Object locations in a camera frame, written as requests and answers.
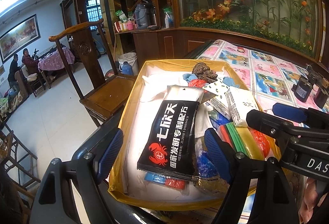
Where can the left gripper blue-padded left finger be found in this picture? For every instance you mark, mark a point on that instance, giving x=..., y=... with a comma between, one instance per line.
x=54, y=199

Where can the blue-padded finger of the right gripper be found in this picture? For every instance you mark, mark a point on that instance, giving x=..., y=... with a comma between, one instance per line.
x=282, y=130
x=309, y=116

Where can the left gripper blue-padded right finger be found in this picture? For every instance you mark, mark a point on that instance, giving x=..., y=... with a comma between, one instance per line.
x=273, y=202

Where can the orange red plastic bag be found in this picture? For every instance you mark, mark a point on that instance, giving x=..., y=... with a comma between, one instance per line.
x=261, y=141

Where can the blue clear snack bag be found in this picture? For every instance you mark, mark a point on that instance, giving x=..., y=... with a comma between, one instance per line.
x=212, y=186

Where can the yellow green sponge pack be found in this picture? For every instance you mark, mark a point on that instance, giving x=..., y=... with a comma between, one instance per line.
x=240, y=139

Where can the white face tissue pack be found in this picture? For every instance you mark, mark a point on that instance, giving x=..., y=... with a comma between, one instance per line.
x=240, y=102

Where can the blue red white pack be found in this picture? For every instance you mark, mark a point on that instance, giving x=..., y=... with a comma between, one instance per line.
x=165, y=181

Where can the lemon print tissue pack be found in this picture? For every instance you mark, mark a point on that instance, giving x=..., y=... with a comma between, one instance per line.
x=219, y=101

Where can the black crab print pouch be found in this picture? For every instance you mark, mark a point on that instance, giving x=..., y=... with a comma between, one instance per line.
x=169, y=150

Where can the blue fuzzy sock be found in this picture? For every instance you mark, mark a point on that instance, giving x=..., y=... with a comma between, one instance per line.
x=189, y=77

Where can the black motor with tan pulley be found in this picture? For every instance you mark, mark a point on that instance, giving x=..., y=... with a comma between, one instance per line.
x=317, y=79

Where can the black motor with shaft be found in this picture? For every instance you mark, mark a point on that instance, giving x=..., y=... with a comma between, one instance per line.
x=302, y=89

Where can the colourful cartoon tablecloth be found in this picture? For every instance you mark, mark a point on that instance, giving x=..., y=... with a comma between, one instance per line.
x=269, y=78

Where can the yellow cardboard box tray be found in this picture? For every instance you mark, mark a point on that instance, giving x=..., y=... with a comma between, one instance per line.
x=126, y=182

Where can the wooden armchair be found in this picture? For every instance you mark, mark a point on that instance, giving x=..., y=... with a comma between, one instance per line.
x=108, y=95

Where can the seated person in background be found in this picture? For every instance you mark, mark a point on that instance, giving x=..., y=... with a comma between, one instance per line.
x=30, y=63

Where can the background table with floral cloth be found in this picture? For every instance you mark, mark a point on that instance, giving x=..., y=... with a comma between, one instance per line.
x=53, y=62

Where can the blue thermos on floor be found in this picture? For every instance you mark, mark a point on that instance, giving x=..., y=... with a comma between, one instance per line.
x=127, y=69

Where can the white plastic bucket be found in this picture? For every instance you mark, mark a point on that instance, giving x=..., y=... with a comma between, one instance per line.
x=131, y=58

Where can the framed landscape painting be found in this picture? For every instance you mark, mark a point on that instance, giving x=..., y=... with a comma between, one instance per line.
x=19, y=36

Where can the grey thermos kettle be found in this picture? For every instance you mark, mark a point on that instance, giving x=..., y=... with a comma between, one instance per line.
x=142, y=16

